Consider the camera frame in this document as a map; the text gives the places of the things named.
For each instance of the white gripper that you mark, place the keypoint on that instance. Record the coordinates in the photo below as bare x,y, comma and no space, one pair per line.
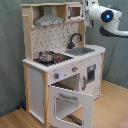
87,5

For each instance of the white microwave door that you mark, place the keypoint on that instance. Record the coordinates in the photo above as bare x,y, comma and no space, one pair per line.
74,12

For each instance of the white oven door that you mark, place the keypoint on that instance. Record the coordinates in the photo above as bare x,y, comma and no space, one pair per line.
63,102

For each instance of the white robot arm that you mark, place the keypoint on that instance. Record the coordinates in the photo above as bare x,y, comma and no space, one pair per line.
109,17

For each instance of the wooden toy kitchen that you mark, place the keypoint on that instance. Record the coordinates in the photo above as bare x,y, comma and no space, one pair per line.
57,38

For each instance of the grey range hood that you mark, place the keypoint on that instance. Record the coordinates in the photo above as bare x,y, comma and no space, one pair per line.
48,18

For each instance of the grey toy sink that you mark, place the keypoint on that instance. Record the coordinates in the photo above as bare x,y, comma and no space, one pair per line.
79,51

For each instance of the white cabinet door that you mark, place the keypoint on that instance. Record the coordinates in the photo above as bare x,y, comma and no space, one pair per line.
91,71

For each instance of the red right stove knob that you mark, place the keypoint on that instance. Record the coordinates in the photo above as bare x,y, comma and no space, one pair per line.
74,69

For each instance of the red stove knob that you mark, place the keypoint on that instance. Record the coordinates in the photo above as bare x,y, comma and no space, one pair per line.
74,69
56,75

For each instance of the small metal pot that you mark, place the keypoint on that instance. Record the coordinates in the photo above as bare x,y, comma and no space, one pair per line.
46,56

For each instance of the black toy stovetop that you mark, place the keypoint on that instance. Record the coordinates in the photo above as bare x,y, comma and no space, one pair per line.
57,58

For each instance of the red left stove knob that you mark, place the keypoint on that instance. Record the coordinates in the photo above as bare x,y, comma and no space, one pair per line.
56,75

